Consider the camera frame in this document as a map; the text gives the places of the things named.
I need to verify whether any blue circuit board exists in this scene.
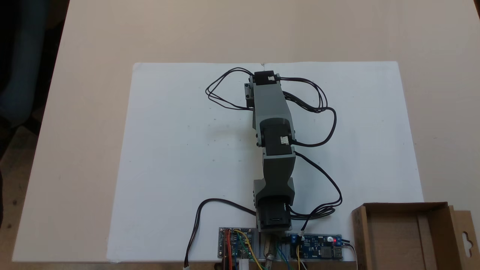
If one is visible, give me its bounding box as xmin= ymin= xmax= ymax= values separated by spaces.
xmin=287 ymin=233 xmax=344 ymax=261

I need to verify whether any brown cardboard box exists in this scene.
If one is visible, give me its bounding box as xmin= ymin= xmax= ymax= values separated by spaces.
xmin=351 ymin=202 xmax=477 ymax=270

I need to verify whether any black motor cable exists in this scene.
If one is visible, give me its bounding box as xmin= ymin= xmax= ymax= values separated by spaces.
xmin=279 ymin=77 xmax=337 ymax=147
xmin=205 ymin=67 xmax=256 ymax=110
xmin=289 ymin=151 xmax=343 ymax=231

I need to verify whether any long black cable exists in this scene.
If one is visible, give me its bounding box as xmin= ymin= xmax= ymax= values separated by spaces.
xmin=184 ymin=198 xmax=258 ymax=270

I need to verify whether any circuit board in grey frame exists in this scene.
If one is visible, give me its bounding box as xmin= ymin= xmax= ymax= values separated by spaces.
xmin=219 ymin=226 xmax=259 ymax=260

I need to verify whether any orange jumper wire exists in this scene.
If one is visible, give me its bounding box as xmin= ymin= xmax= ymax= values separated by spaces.
xmin=223 ymin=229 xmax=234 ymax=270

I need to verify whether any yellow jumper wire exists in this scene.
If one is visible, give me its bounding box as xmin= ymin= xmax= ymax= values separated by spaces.
xmin=233 ymin=229 xmax=264 ymax=270

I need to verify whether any blue jumper wire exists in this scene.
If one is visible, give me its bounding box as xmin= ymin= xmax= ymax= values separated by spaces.
xmin=277 ymin=242 xmax=292 ymax=270

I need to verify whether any thin supply cable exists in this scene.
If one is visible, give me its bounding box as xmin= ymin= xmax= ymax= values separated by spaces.
xmin=340 ymin=240 xmax=359 ymax=270

